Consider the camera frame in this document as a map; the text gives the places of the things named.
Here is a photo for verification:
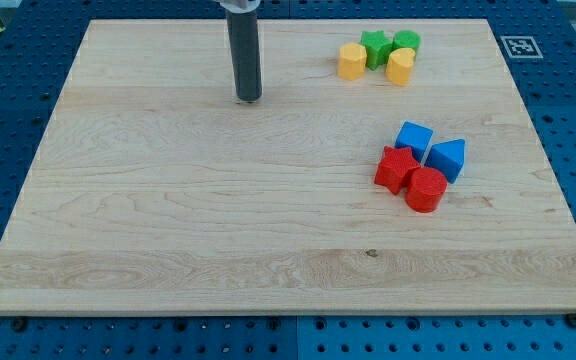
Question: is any red cylinder block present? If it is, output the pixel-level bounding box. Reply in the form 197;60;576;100
405;167;448;213

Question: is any yellow heart block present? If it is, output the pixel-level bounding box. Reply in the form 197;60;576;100
385;48;416;86

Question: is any red star block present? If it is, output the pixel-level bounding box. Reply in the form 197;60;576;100
374;146;421;195

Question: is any yellow hexagon block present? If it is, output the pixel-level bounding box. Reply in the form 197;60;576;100
337;43;367;81

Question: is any white fiducial marker tag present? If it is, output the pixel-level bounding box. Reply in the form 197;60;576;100
500;35;543;59

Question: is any wooden board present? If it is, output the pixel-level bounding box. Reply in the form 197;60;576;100
0;19;576;317

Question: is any green cylinder block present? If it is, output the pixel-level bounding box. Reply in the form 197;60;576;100
392;29;421;54

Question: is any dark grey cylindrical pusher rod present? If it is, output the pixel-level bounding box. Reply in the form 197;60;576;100
226;10;262;103

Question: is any green star block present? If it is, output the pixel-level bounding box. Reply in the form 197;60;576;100
360;30;392;70

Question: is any blue cube block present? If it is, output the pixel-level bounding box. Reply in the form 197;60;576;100
394;121;434;162

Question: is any blue triangle block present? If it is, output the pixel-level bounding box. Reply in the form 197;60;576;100
425;139;466;184

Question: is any white rod mount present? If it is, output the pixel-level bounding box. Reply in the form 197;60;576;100
213;0;261;13

